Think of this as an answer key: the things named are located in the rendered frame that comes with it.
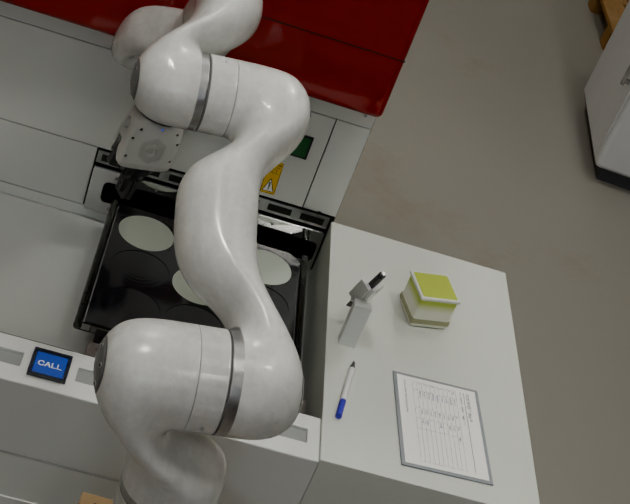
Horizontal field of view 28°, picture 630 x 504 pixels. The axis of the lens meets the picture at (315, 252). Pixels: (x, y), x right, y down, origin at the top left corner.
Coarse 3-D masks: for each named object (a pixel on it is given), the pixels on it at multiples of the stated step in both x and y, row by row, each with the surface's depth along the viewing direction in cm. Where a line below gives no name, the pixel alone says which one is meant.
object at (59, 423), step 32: (0, 352) 180; (32, 352) 181; (64, 352) 183; (0, 384) 176; (32, 384) 176; (64, 384) 178; (0, 416) 180; (32, 416) 179; (64, 416) 179; (96, 416) 179; (0, 448) 183; (32, 448) 183; (64, 448) 183; (96, 448) 182; (224, 448) 182; (256, 448) 181; (288, 448) 183; (256, 480) 185; (288, 480) 185
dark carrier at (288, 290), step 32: (128, 256) 216; (160, 256) 219; (288, 256) 231; (96, 288) 207; (128, 288) 209; (160, 288) 212; (288, 288) 224; (96, 320) 200; (192, 320) 208; (288, 320) 216
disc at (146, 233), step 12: (132, 216) 226; (144, 216) 227; (120, 228) 222; (132, 228) 223; (144, 228) 224; (156, 228) 225; (168, 228) 226; (132, 240) 220; (144, 240) 221; (156, 240) 222; (168, 240) 223
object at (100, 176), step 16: (96, 176) 228; (112, 176) 228; (96, 192) 230; (144, 192) 230; (160, 192) 230; (176, 192) 229; (96, 208) 232; (272, 224) 233; (288, 224) 233; (304, 224) 234; (320, 240) 234
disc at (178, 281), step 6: (174, 276) 216; (180, 276) 216; (174, 282) 215; (180, 282) 215; (180, 288) 214; (186, 288) 214; (180, 294) 213; (186, 294) 213; (192, 294) 214; (192, 300) 212; (198, 300) 213
